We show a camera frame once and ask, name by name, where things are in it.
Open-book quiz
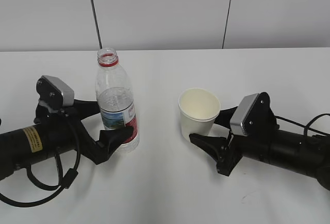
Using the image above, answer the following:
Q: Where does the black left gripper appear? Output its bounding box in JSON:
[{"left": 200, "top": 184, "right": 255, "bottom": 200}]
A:
[{"left": 58, "top": 99, "right": 134, "bottom": 165}]

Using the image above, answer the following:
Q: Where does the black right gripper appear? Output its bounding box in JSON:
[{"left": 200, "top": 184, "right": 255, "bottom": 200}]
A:
[{"left": 189, "top": 106, "right": 242, "bottom": 175}]

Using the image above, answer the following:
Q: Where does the white paper cup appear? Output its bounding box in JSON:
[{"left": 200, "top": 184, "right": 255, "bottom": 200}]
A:
[{"left": 178, "top": 88, "right": 221, "bottom": 140}]

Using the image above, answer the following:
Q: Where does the clear plastic water bottle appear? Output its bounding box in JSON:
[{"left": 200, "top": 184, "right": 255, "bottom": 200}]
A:
[{"left": 95, "top": 47, "right": 139, "bottom": 153}]

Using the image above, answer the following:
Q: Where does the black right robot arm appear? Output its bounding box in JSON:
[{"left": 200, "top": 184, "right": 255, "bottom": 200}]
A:
[{"left": 189, "top": 92, "right": 329, "bottom": 189}]

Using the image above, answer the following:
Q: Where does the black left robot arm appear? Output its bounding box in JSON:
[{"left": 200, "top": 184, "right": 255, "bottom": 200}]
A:
[{"left": 1, "top": 75, "right": 134, "bottom": 179}]

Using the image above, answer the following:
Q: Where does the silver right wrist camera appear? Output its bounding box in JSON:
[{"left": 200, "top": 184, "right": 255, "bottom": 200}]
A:
[{"left": 229, "top": 93, "right": 259, "bottom": 136}]

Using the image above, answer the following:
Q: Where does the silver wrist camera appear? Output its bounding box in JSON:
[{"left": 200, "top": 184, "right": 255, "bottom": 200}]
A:
[
  {"left": 42, "top": 75, "right": 74, "bottom": 107},
  {"left": 229, "top": 93, "right": 259, "bottom": 136}
]

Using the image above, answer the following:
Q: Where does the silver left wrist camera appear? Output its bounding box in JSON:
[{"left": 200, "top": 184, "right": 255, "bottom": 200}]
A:
[{"left": 42, "top": 75, "right": 74, "bottom": 107}]

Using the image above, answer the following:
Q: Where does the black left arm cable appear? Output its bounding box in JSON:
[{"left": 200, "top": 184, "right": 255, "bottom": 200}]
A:
[{"left": 0, "top": 110, "right": 79, "bottom": 207}]

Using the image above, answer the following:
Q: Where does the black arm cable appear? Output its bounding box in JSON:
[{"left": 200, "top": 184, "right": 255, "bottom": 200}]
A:
[
  {"left": 0, "top": 110, "right": 79, "bottom": 207},
  {"left": 274, "top": 113, "right": 330, "bottom": 138}
]

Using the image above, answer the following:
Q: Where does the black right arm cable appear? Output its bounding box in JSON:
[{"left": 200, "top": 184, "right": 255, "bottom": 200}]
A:
[{"left": 274, "top": 113, "right": 330, "bottom": 138}]

